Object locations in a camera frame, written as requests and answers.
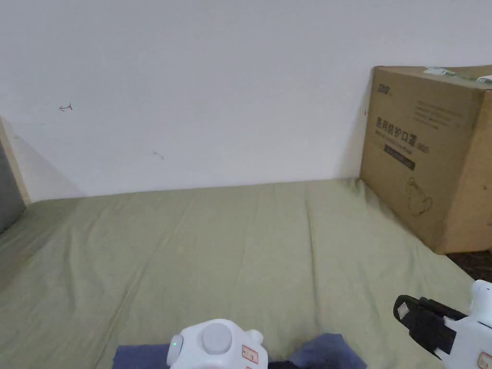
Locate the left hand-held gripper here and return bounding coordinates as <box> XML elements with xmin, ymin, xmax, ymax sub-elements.
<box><xmin>169</xmin><ymin>318</ymin><xmax>270</xmax><ymax>369</ymax></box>

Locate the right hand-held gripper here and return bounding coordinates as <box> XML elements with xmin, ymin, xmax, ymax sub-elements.
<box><xmin>394</xmin><ymin>280</ymin><xmax>492</xmax><ymax>369</ymax></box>

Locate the dark blue garment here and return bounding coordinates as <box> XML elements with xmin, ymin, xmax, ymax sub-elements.
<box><xmin>114</xmin><ymin>333</ymin><xmax>368</xmax><ymax>369</ymax></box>

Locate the bed with pale green sheet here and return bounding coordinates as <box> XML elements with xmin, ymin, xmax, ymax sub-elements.
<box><xmin>0</xmin><ymin>177</ymin><xmax>478</xmax><ymax>369</ymax></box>

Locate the brown printed cardboard carton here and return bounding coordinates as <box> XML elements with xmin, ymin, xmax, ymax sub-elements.
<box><xmin>359</xmin><ymin>64</ymin><xmax>492</xmax><ymax>255</ymax></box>

